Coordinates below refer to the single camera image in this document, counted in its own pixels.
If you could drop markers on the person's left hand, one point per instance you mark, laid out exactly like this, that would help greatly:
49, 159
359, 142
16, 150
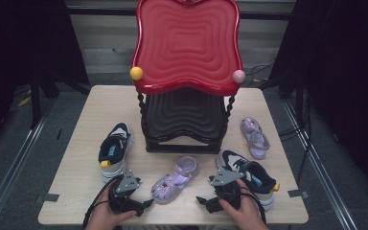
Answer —
105, 217

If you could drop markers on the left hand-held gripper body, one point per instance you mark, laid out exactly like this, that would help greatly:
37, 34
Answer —
126, 183

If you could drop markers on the yellow tape strip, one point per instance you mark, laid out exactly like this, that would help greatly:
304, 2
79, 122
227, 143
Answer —
24, 100

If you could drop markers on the person's right hand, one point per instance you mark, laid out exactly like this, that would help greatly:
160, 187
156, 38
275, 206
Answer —
246, 214

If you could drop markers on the black tape strip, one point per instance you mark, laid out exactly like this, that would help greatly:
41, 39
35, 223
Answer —
59, 134

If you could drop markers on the red and black shoe rack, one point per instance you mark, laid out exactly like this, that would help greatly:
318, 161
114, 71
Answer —
188, 48

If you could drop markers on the black metal stand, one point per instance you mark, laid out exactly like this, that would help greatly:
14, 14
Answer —
35, 102

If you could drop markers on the purple sandal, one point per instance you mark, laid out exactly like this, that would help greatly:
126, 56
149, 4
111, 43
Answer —
175, 179
256, 140

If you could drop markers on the navy and white sneaker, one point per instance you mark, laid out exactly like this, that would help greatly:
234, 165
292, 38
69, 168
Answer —
258, 179
115, 150

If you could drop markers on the grey tape piece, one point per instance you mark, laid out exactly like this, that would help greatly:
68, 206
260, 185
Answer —
48, 197
297, 193

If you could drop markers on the dark curtain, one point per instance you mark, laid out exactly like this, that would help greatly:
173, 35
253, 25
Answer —
348, 80
19, 48

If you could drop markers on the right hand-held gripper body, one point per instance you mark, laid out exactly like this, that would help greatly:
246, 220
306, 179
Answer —
226, 177

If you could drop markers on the metal floor rail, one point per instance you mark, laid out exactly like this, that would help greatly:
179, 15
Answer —
319, 166
19, 159

